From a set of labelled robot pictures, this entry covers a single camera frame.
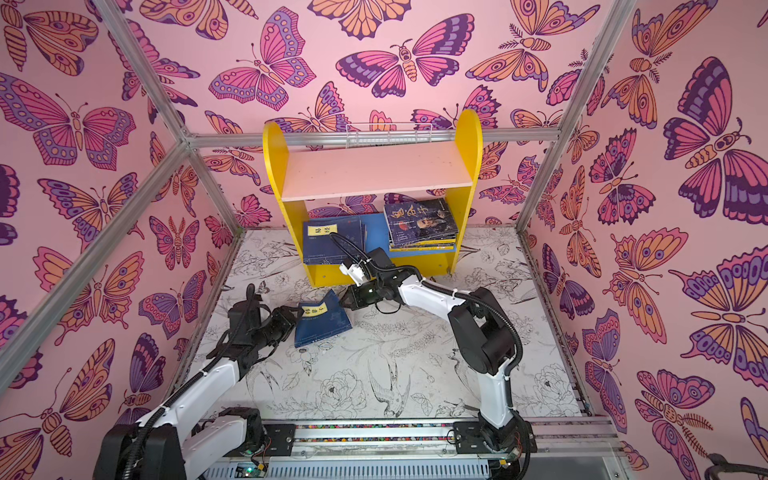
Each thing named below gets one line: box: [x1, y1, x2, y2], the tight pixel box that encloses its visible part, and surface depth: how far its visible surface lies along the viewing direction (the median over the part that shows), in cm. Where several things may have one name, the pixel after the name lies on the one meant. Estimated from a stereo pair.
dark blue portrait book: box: [383, 198, 458, 247], surface depth 94 cm
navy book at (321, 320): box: [294, 289, 352, 348], surface depth 88 cm
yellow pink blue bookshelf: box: [263, 109, 483, 288], surface depth 94 cm
